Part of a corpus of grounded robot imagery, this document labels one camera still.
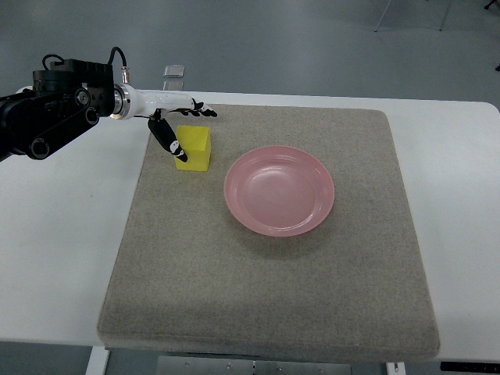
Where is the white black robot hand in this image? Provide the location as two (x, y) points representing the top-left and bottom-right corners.
(113, 84), (217, 163)

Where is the yellow foam block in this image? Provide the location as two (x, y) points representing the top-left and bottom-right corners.
(175, 125), (212, 172)

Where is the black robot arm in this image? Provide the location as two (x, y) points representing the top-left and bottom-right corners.
(1, 47), (128, 161)

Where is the pink plate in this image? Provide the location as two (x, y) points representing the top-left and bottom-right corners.
(223, 146), (335, 238)

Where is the grey felt mat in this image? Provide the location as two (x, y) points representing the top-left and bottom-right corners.
(96, 102), (441, 359)

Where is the white table leg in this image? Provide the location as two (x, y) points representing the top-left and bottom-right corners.
(85, 346), (109, 375)

